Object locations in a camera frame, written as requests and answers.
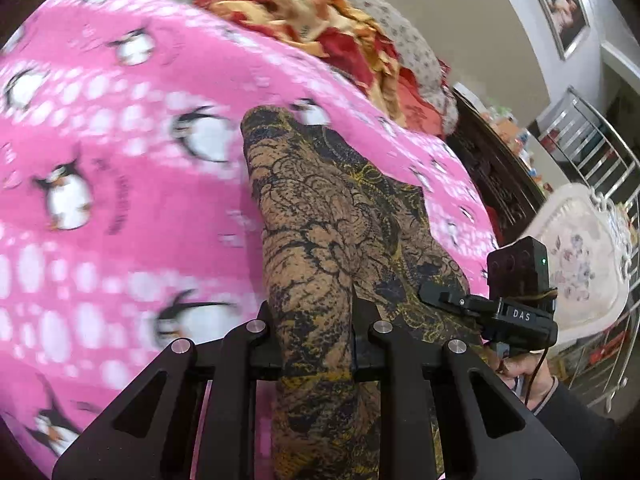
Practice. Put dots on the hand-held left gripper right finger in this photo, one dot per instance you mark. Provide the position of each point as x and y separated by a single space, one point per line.
362 345

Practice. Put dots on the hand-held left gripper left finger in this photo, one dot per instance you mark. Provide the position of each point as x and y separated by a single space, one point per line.
265 345

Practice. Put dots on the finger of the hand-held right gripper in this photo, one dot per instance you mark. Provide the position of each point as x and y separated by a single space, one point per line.
450 300

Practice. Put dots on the brown patterned cloth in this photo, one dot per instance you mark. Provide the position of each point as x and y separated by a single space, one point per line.
310 220

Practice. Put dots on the person's right forearm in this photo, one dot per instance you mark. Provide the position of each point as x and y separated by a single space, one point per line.
575 430

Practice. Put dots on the person's right hand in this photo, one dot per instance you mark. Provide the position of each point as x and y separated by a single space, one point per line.
522 375

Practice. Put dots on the white floral chair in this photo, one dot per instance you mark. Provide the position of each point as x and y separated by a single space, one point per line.
580 260

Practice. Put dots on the dark wooden headboard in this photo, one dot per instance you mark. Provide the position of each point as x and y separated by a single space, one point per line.
495 170

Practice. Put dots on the metal rack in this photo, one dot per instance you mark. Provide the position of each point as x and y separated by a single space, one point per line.
600 160

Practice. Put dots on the red gold floral pillow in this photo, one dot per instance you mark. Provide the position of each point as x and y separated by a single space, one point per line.
410 45

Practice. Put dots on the red floral quilt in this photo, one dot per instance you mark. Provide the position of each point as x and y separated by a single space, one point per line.
350 45

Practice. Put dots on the pink penguin blanket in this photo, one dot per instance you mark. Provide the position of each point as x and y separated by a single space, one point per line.
100 110

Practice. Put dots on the framed wall picture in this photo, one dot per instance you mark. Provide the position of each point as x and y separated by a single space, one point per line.
562 5

